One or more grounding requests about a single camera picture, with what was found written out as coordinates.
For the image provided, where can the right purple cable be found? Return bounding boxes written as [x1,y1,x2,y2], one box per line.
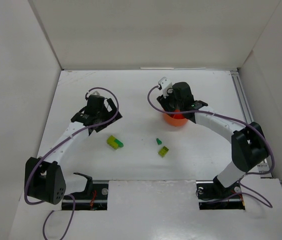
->
[147,85,275,209]

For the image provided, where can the small dark green lego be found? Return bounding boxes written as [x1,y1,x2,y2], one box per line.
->
[156,138,162,145]

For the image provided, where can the aluminium rail right side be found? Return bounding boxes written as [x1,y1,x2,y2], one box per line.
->
[230,70,273,179]

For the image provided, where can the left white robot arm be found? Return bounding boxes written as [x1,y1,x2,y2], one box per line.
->
[24,93,122,205]

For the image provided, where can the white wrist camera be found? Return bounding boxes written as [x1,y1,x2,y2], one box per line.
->
[158,77,173,99]
[84,90,100,99]

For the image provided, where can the purple cable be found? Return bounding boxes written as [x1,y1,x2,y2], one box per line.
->
[23,86,119,240]
[147,85,275,209]

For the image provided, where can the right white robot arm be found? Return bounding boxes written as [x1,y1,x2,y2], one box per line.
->
[156,77,270,194]

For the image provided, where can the orange divided round container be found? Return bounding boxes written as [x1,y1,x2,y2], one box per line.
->
[163,109,188,127]

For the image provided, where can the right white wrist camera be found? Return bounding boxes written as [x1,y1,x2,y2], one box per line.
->
[158,77,173,99]

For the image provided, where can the lime green lego stack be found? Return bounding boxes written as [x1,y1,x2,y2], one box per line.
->
[106,135,119,150]

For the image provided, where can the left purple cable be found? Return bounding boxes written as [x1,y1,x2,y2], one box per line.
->
[23,86,119,240]

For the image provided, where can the lime square lego brick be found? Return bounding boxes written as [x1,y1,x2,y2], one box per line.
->
[158,146,169,158]

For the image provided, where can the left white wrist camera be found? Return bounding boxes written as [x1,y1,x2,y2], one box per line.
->
[84,90,100,99]

